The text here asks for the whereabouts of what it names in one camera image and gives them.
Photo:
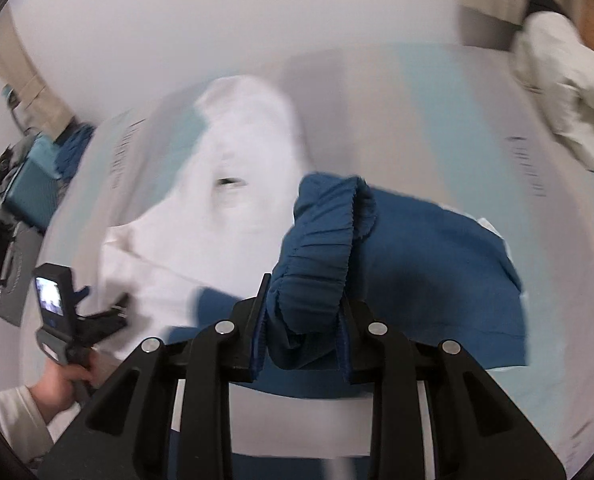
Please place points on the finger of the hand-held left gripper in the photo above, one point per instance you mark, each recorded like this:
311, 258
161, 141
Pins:
104, 322
82, 297

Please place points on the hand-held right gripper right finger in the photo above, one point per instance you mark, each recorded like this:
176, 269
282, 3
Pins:
345, 347

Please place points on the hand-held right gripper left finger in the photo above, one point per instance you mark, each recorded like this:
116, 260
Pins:
258, 345

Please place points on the blue pants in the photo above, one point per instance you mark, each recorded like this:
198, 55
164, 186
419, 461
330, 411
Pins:
427, 270

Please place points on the person's left hand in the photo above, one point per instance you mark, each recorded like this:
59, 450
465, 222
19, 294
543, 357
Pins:
59, 377

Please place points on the grey flat case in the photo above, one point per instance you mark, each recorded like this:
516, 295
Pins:
19, 275

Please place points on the teal suitcase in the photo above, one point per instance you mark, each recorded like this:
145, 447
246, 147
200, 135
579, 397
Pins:
29, 182

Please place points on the blue cloth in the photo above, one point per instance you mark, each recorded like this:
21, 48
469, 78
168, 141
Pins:
74, 150

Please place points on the grey cloth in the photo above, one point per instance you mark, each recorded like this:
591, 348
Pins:
14, 152

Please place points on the small teal lamp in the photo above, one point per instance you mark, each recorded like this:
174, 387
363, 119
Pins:
8, 94

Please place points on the striped bed sheet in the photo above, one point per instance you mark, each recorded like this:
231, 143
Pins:
402, 125

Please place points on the beige curtain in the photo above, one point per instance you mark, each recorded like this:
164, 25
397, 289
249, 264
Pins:
489, 7
24, 70

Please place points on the cream pillow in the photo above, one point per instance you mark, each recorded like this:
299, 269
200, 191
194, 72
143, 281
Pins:
567, 75

